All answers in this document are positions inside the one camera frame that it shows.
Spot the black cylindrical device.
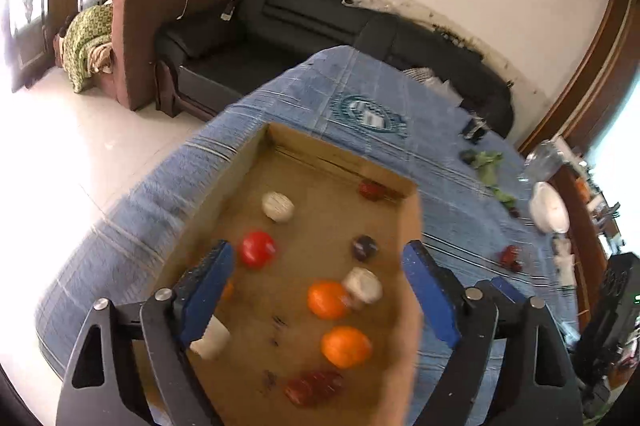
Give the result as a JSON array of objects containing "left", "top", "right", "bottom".
[{"left": 460, "top": 116, "right": 488, "bottom": 144}]

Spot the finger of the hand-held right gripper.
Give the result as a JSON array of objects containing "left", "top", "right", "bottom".
[{"left": 491, "top": 277, "right": 528, "bottom": 304}]

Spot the white work glove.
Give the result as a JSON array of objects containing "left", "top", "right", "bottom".
[{"left": 551, "top": 236, "right": 576, "bottom": 292}]

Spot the clear plastic container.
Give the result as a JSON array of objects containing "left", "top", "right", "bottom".
[{"left": 517, "top": 138, "right": 563, "bottom": 184}]

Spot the wooden sideboard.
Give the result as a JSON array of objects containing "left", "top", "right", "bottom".
[{"left": 520, "top": 141, "right": 623, "bottom": 307}]

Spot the green patterned cloth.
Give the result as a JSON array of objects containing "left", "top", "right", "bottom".
[{"left": 62, "top": 3, "right": 116, "bottom": 93}]

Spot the dark purple plum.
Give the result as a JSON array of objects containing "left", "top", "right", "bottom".
[{"left": 351, "top": 234, "right": 379, "bottom": 262}]

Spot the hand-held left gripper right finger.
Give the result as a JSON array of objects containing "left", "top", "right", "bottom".
[{"left": 402, "top": 240, "right": 583, "bottom": 426}]

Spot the white bowl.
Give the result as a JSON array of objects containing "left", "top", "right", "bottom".
[{"left": 529, "top": 181, "right": 571, "bottom": 234}]

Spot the blue patterned blanket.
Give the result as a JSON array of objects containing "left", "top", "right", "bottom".
[{"left": 35, "top": 46, "right": 581, "bottom": 426}]

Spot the black sofa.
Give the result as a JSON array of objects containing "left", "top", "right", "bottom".
[{"left": 154, "top": 0, "right": 516, "bottom": 139}]

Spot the red tomato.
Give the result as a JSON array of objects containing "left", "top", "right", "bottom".
[{"left": 238, "top": 231, "right": 277, "bottom": 269}]

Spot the brown armchair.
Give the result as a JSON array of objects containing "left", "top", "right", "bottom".
[{"left": 111, "top": 0, "right": 253, "bottom": 112}]

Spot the cardboard box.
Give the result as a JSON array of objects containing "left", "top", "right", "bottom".
[{"left": 132, "top": 122, "right": 423, "bottom": 426}]

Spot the wooden framed door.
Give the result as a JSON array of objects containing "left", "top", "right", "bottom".
[{"left": 0, "top": 0, "right": 66, "bottom": 92}]

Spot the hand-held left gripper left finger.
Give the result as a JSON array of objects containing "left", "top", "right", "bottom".
[{"left": 56, "top": 240, "right": 236, "bottom": 426}]

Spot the beige bun piece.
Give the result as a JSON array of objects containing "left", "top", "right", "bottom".
[{"left": 261, "top": 191, "right": 295, "bottom": 223}]

